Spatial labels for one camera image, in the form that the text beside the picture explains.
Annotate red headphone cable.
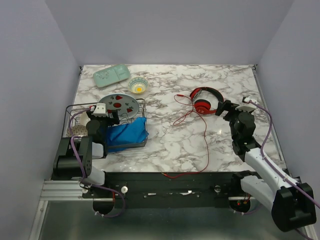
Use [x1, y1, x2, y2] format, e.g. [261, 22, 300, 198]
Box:
[161, 93, 210, 180]

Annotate red black headphones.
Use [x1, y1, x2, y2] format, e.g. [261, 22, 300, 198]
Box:
[189, 87, 224, 115]

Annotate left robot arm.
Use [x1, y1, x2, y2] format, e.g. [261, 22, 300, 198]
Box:
[53, 105, 120, 198]

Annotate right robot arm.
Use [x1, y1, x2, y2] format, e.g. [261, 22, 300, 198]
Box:
[215, 97, 318, 232]

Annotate blue cloth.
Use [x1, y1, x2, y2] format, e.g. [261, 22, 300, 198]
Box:
[105, 117, 149, 153]

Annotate strawberry pattern plate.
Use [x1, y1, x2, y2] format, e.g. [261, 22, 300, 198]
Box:
[99, 93, 140, 119]

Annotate white ceramic bowl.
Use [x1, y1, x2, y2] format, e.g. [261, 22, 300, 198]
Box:
[79, 112, 91, 126]

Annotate brown patterned bowl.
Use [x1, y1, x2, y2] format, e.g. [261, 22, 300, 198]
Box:
[66, 124, 88, 137]

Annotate yellow blue patterned bowl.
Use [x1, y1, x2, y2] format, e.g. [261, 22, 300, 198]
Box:
[128, 76, 149, 95]

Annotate green divided tray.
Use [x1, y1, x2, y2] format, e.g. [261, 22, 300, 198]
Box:
[93, 64, 131, 88]

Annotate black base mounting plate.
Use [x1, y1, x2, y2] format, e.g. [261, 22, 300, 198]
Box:
[82, 172, 257, 212]

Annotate grey wire dish rack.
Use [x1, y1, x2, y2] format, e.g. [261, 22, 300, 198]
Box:
[61, 93, 149, 158]

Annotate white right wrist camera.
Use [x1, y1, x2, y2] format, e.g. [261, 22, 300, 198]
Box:
[235, 96, 258, 113]

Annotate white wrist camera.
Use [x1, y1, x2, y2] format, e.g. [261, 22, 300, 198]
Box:
[235, 96, 258, 113]
[92, 102, 109, 117]

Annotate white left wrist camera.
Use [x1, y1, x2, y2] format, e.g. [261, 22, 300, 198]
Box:
[92, 102, 109, 117]

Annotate aluminium extrusion rail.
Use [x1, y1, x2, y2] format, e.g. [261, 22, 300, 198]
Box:
[40, 180, 83, 201]

